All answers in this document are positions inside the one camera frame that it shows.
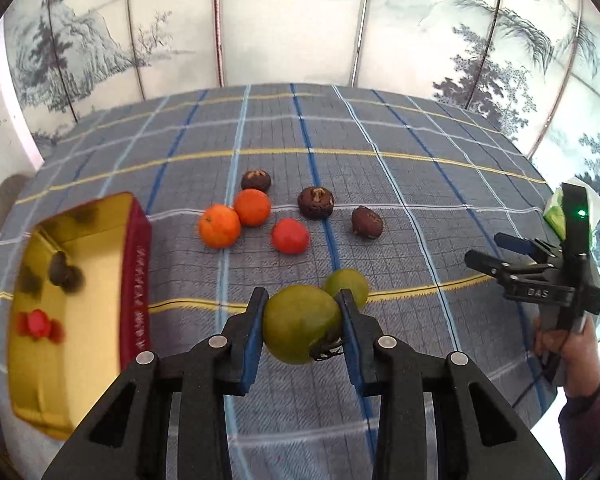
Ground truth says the brown fruit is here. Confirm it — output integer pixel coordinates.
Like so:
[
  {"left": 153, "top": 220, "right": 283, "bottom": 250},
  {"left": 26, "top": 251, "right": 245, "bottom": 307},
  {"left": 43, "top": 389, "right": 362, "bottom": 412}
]
[
  {"left": 351, "top": 206, "right": 384, "bottom": 240},
  {"left": 240, "top": 169, "right": 272, "bottom": 193},
  {"left": 297, "top": 186, "right": 335, "bottom": 220},
  {"left": 47, "top": 252, "right": 83, "bottom": 292}
]

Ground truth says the green tomato small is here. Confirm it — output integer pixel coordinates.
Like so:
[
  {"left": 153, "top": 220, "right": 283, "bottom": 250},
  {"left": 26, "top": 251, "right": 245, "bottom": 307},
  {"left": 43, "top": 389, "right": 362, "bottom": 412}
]
[{"left": 322, "top": 268, "right": 370, "bottom": 309}]

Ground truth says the red tomato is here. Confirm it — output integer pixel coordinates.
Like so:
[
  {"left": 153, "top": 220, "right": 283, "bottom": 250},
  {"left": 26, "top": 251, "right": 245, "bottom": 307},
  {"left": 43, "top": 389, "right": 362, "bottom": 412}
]
[
  {"left": 271, "top": 218, "right": 310, "bottom": 255},
  {"left": 15, "top": 309, "right": 65, "bottom": 344}
]

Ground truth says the green tomato large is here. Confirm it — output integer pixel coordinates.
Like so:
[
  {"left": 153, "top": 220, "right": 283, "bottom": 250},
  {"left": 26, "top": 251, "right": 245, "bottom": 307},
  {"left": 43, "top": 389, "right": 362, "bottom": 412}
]
[{"left": 262, "top": 285, "right": 342, "bottom": 365}]

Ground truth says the right forearm purple sleeve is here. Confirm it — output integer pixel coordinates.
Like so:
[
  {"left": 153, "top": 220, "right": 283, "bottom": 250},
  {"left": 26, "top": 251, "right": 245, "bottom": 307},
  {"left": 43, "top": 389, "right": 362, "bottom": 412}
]
[{"left": 558, "top": 385, "right": 600, "bottom": 479}]

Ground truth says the person's right hand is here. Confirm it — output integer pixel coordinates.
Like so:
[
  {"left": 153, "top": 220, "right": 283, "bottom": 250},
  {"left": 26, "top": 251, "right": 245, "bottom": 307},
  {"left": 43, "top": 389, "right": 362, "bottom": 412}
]
[{"left": 533, "top": 316, "right": 600, "bottom": 398}]

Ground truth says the green tissue pack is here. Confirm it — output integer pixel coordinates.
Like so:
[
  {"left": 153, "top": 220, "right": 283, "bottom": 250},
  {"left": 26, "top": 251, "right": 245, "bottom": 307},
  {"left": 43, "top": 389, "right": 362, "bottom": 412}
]
[{"left": 543, "top": 177, "right": 600, "bottom": 240}]

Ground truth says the red gold toffee tin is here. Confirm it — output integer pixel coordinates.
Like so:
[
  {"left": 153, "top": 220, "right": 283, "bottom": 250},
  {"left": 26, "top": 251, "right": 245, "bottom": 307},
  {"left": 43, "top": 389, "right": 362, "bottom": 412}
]
[{"left": 7, "top": 192, "right": 151, "bottom": 440}]

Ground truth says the orange tangerine left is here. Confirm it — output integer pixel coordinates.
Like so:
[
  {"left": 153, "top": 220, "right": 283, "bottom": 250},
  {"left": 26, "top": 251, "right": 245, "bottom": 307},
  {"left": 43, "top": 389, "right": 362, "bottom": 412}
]
[{"left": 198, "top": 204, "right": 242, "bottom": 249}]

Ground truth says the orange tangerine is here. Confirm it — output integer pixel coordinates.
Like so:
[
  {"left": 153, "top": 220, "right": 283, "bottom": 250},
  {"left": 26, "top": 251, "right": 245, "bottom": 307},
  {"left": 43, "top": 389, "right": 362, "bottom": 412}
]
[
  {"left": 233, "top": 188, "right": 271, "bottom": 228},
  {"left": 198, "top": 204, "right": 242, "bottom": 249}
]

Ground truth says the painted landscape folding screen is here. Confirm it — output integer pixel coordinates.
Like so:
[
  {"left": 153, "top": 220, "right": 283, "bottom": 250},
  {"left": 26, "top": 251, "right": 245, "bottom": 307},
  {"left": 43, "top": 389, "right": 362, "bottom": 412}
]
[{"left": 2, "top": 0, "right": 600, "bottom": 340}]

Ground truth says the blue plaid tablecloth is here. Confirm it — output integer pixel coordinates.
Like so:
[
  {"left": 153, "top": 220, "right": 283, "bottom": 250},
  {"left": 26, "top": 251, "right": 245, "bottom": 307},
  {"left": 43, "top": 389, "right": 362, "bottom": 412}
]
[{"left": 0, "top": 84, "right": 555, "bottom": 479}]

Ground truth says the orange tangerine right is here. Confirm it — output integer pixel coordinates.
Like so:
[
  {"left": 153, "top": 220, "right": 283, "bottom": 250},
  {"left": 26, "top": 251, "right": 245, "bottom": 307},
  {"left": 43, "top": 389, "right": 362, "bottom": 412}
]
[{"left": 233, "top": 188, "right": 271, "bottom": 228}]

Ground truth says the round grey stone disc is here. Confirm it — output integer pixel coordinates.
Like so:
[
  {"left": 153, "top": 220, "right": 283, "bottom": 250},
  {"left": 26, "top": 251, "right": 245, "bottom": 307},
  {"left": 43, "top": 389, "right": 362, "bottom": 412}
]
[{"left": 0, "top": 174, "right": 32, "bottom": 233}]

